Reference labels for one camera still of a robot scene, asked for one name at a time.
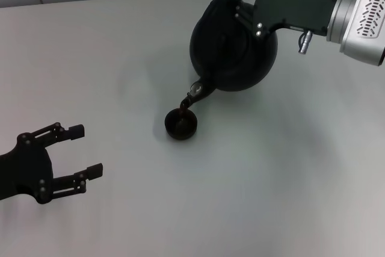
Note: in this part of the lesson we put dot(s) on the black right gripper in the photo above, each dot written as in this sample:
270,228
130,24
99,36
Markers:
288,7

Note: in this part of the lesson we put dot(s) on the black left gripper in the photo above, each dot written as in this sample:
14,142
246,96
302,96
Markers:
30,169

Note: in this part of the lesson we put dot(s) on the black cast iron teapot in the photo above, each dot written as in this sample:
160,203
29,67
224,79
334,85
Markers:
231,61

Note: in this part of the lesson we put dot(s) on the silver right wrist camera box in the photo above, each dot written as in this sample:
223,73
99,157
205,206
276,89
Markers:
370,13

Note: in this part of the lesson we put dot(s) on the small black teacup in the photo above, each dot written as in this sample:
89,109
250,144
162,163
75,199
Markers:
180,127

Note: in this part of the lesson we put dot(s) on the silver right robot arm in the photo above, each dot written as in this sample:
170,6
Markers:
343,17

